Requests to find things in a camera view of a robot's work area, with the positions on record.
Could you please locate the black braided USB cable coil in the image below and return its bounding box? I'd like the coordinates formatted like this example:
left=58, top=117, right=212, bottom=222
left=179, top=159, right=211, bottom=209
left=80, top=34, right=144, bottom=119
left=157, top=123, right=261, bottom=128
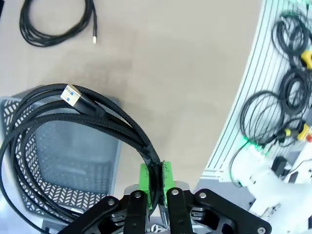
left=0, top=83, right=163, bottom=234

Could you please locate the small black cable coil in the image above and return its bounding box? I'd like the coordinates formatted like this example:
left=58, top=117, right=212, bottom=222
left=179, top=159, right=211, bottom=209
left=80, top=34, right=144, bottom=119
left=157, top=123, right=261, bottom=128
left=19, top=0, right=98, bottom=47

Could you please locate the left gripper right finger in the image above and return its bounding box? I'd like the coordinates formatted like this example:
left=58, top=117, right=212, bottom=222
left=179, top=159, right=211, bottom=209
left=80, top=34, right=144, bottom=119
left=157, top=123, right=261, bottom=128
left=158, top=160, right=273, bottom=234

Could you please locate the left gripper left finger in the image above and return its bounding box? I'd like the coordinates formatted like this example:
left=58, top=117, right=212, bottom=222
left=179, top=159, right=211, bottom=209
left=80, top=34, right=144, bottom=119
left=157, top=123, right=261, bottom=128
left=58, top=163, right=154, bottom=234

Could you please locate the grey plastic mesh basket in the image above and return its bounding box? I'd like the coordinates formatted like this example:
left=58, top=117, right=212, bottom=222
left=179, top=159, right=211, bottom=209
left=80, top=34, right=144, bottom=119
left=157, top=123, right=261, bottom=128
left=0, top=96, right=122, bottom=220

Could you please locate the thin black cable coil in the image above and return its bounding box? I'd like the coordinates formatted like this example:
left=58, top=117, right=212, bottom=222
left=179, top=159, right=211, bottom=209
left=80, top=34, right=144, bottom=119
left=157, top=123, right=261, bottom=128
left=239, top=90, right=286, bottom=144
left=271, top=13, right=312, bottom=68
left=279, top=69, right=312, bottom=115

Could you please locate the small black box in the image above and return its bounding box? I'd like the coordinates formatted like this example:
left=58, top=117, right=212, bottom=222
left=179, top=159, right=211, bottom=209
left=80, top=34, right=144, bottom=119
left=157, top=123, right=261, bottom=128
left=271, top=156, right=288, bottom=176

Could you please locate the yellow cable connector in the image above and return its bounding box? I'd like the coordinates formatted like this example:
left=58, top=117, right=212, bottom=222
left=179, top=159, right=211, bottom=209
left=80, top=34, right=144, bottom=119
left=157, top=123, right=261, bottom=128
left=300, top=50, right=312, bottom=69
left=277, top=123, right=311, bottom=143

